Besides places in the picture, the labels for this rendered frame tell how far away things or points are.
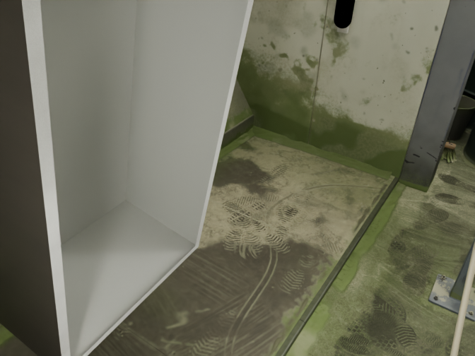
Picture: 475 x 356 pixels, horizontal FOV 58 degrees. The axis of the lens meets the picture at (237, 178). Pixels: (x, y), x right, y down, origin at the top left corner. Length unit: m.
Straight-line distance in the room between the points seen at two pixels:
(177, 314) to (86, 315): 0.60
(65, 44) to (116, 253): 0.71
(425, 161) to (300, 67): 0.97
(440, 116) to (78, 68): 2.04
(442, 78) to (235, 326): 1.71
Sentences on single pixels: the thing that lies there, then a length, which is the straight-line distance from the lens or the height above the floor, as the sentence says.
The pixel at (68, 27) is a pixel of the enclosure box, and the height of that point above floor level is 1.25.
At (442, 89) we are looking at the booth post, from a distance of 2.65.
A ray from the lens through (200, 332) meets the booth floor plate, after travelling 1.85.
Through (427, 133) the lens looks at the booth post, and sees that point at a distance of 2.76.
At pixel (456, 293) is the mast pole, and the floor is 0.05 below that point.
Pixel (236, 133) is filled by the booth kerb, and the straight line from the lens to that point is 3.05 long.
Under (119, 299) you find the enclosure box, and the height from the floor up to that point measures 0.47.
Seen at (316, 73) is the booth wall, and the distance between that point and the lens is 2.86.
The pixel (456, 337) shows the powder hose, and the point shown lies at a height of 0.61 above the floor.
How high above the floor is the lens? 1.53
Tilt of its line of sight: 34 degrees down
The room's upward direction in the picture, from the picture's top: 2 degrees clockwise
